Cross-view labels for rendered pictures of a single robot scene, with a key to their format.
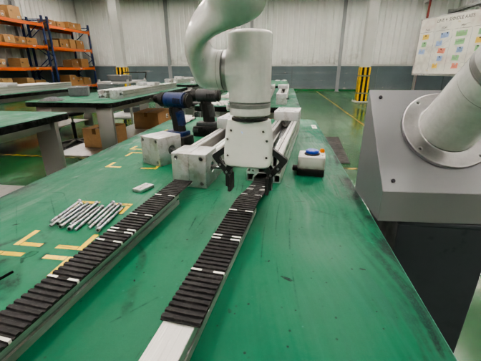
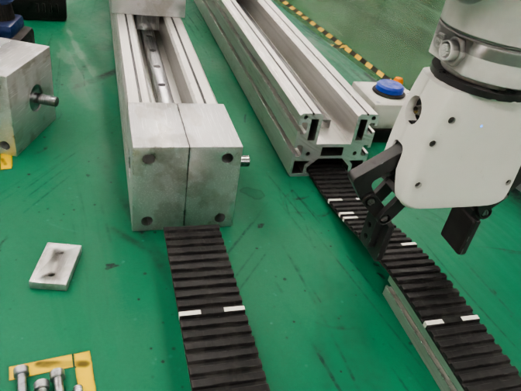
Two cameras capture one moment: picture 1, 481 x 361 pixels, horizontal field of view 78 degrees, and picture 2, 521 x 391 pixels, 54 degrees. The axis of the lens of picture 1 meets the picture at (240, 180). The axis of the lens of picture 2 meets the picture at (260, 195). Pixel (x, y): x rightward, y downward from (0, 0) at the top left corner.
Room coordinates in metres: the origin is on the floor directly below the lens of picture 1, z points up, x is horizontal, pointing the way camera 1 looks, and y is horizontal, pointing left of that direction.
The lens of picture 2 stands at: (0.40, 0.31, 1.11)
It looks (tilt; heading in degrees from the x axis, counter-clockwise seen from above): 34 degrees down; 325
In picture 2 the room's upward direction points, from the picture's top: 10 degrees clockwise
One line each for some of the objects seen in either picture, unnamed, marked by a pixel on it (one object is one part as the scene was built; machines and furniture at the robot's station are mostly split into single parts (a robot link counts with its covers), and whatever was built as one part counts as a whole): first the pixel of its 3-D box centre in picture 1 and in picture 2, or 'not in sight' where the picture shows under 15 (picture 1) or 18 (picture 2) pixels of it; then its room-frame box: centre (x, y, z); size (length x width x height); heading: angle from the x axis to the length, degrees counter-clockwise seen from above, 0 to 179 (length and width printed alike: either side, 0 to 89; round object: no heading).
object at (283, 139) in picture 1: (280, 137); (252, 32); (1.20, -0.16, 0.82); 0.80 x 0.10 x 0.09; 166
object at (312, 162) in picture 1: (308, 162); (377, 110); (0.90, -0.21, 0.81); 0.10 x 0.08 x 0.06; 76
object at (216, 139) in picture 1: (235, 135); (143, 26); (1.25, 0.02, 0.82); 0.80 x 0.10 x 0.09; 166
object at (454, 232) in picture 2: (273, 179); (476, 216); (0.61, -0.07, 0.86); 0.03 x 0.03 x 0.07; 76
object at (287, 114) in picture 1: (288, 116); not in sight; (1.44, -0.23, 0.87); 0.16 x 0.11 x 0.07; 166
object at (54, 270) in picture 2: (143, 188); (56, 265); (0.76, 0.26, 0.78); 0.05 x 0.03 x 0.01; 152
